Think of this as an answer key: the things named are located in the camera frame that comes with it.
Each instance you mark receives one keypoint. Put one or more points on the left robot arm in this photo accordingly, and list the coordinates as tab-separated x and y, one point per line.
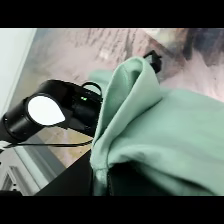
43	111

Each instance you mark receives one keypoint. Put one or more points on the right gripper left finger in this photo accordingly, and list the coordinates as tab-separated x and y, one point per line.
73	180

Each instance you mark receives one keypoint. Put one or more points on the mint green T-shirt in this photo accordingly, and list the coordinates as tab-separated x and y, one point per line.
166	133

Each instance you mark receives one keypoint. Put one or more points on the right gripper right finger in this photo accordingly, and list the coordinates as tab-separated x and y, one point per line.
133	181

